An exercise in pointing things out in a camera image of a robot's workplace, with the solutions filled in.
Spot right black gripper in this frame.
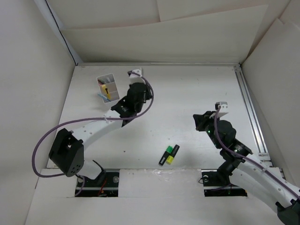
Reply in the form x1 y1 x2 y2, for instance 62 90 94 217
193 111 222 149

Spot light blue pen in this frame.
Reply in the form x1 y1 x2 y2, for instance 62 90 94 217
97 93 110 102

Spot pale yellow highlighter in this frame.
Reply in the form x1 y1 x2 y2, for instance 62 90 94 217
101 85 108 93

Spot pink highlighter pen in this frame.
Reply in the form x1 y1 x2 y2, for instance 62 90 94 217
97 79 105 85

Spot green black highlighter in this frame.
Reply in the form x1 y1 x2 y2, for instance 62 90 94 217
158 146 173 166

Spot yellow black highlighter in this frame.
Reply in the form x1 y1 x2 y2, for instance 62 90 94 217
166 145 180 165

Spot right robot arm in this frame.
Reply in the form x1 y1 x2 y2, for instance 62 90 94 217
193 111 300 225

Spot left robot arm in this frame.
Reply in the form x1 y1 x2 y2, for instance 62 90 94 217
49 82 153 186

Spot white compartment organizer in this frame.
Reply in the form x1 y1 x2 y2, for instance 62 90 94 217
97 73 120 106

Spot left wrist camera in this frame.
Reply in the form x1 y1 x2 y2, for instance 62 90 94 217
127 67 143 79

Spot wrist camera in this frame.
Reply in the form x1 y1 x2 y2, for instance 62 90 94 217
127 67 143 79
215 101 229 118

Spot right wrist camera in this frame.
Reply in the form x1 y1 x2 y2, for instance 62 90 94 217
215 101 229 118

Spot aluminium rail back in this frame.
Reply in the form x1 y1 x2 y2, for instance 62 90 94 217
78 62 240 67

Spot aluminium rail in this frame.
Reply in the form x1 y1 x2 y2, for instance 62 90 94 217
78 62 240 67
234 64 273 167

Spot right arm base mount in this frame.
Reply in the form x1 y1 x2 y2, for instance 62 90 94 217
198 162 248 197

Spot aluminium rail right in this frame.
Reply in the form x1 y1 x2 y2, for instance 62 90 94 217
234 64 273 167

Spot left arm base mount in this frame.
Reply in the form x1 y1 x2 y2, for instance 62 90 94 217
75 160 120 197

